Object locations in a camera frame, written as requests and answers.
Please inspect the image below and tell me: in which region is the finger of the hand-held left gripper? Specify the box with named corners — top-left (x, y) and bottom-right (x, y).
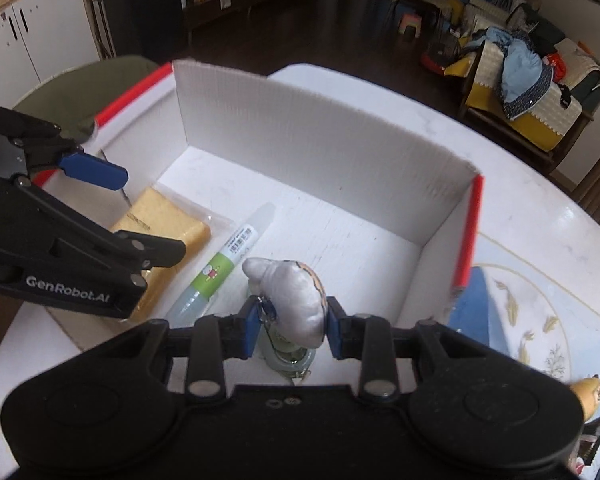
top-left (0, 101), bottom-right (129, 192)
top-left (109, 229), bottom-right (187, 275)

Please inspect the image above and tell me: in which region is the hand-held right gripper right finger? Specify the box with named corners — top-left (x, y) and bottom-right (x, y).
top-left (325, 296), bottom-right (449, 403)

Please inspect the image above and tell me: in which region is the blue jacket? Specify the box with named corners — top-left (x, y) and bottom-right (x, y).
top-left (497, 26), bottom-right (557, 122)

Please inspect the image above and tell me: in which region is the clear tube with green label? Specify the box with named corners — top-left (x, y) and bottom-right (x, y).
top-left (165, 202), bottom-right (276, 323)

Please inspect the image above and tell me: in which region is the green chair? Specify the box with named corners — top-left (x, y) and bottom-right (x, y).
top-left (12, 55), bottom-right (162, 133)

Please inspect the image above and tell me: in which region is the yellow sponge in clear wrap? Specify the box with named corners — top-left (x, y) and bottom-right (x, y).
top-left (105, 179), bottom-right (236, 323)

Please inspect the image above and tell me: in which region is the red black floor item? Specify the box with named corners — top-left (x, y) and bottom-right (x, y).
top-left (419, 39), bottom-right (462, 77)

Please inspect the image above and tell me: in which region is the yellow duck toy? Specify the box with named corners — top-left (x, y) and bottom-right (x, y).
top-left (569, 375), bottom-right (600, 423)

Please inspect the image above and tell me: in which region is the red cloth item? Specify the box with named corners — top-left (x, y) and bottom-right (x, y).
top-left (549, 52), bottom-right (570, 80)

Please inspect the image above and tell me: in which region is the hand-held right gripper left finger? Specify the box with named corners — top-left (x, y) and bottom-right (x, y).
top-left (147, 296), bottom-right (277, 403)

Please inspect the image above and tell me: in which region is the silver plush keychain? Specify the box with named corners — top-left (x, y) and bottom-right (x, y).
top-left (242, 257), bottom-right (327, 348)

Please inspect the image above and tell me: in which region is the clear tape roll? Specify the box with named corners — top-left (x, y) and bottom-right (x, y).
top-left (260, 332), bottom-right (316, 381)

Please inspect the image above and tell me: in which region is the pink stool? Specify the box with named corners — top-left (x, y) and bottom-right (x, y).
top-left (398, 13), bottom-right (425, 39)

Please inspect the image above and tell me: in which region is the sofa with cream cover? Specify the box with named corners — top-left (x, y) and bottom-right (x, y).
top-left (459, 2), bottom-right (600, 163)

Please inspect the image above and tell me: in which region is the white cabinet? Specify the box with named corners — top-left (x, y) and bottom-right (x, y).
top-left (0, 0), bottom-right (104, 107)

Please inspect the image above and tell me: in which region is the white corrugated box red outside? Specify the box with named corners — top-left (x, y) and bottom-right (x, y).
top-left (32, 58), bottom-right (486, 356)

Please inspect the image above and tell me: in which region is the black tall appliance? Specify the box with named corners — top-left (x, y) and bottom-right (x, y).
top-left (97, 0), bottom-right (185, 61)

